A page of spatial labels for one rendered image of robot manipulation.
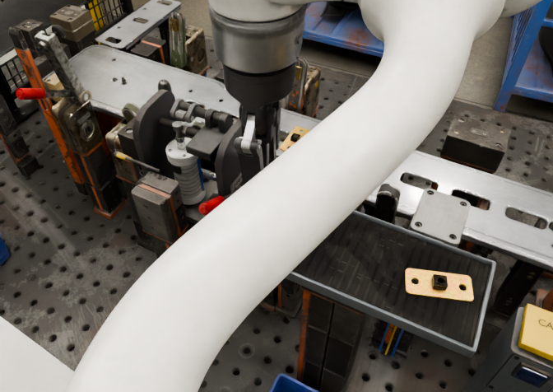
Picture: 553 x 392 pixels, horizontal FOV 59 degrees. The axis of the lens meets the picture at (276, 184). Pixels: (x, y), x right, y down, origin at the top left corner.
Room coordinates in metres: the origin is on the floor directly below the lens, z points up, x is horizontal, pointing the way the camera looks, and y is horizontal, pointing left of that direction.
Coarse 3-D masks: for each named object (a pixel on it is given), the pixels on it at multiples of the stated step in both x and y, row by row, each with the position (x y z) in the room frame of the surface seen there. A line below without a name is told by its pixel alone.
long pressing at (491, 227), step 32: (96, 64) 1.07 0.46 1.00; (128, 64) 1.07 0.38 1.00; (160, 64) 1.08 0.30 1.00; (96, 96) 0.94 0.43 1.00; (128, 96) 0.94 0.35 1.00; (192, 96) 0.94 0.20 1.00; (224, 96) 0.94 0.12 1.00; (288, 128) 0.82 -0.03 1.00; (416, 160) 0.72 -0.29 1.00; (416, 192) 0.63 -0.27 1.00; (448, 192) 0.63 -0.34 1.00; (480, 192) 0.63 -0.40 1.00; (512, 192) 0.63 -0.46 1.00; (544, 192) 0.63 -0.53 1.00; (480, 224) 0.55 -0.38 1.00; (512, 224) 0.55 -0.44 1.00; (512, 256) 0.49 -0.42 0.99; (544, 256) 0.48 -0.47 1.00
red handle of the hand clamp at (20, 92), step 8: (24, 88) 0.77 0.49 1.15; (32, 88) 0.78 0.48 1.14; (40, 88) 0.80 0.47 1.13; (24, 96) 0.75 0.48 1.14; (32, 96) 0.77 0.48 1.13; (40, 96) 0.78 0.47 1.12; (48, 96) 0.80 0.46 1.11; (56, 96) 0.81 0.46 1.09; (64, 96) 0.83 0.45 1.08; (72, 96) 0.85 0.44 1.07
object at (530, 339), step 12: (528, 312) 0.29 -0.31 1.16; (540, 312) 0.29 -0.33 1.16; (528, 324) 0.27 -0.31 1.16; (540, 324) 0.27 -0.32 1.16; (552, 324) 0.27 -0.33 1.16; (528, 336) 0.26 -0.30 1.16; (540, 336) 0.26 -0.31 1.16; (552, 336) 0.26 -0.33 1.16; (528, 348) 0.25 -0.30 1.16; (540, 348) 0.24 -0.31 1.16; (552, 348) 0.24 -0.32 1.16; (552, 360) 0.23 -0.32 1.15
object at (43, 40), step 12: (36, 36) 0.84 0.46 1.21; (48, 36) 0.84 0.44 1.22; (60, 36) 0.87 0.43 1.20; (36, 48) 0.82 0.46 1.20; (48, 48) 0.83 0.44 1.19; (60, 48) 0.85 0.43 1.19; (48, 60) 0.85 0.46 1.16; (60, 60) 0.84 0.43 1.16; (60, 72) 0.85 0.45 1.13; (72, 72) 0.85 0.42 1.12; (72, 84) 0.85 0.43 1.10
